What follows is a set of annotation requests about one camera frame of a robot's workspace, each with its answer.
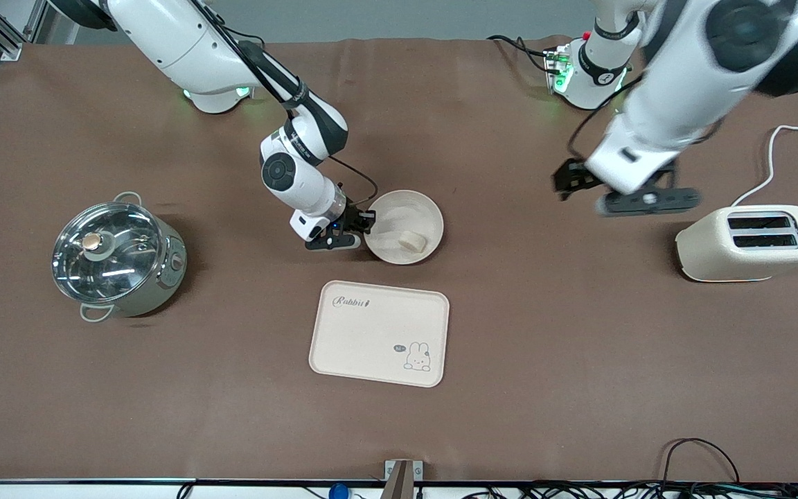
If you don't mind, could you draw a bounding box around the pale green electric cooking pot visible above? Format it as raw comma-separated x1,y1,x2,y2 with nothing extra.
51,192,187,323

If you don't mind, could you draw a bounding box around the cream rabbit print tray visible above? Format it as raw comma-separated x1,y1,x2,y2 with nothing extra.
308,280,450,387

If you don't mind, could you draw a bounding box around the white toaster power cord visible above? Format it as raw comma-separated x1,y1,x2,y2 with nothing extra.
730,123,798,207

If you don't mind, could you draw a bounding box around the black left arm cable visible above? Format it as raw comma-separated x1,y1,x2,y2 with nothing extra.
567,75,722,161

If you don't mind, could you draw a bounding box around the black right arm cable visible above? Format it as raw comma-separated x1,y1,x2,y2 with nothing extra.
195,0,379,209

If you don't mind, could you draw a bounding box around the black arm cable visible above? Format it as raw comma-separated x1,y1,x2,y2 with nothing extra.
567,75,722,161
195,0,379,209

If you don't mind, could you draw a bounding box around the thin black looped cable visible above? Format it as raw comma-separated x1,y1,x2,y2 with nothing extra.
661,438,741,486

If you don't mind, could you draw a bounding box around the brown table cover mat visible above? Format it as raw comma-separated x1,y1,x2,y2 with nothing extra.
0,36,798,484

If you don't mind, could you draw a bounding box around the cream two-slot toaster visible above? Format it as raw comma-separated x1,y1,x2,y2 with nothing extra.
675,204,798,283

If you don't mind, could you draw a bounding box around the glass pot lid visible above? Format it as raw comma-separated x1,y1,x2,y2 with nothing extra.
53,202,166,304

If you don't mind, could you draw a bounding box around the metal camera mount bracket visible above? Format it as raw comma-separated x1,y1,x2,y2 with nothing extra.
382,459,423,499

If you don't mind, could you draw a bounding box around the cream round plate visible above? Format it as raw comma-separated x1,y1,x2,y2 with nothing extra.
364,190,445,265

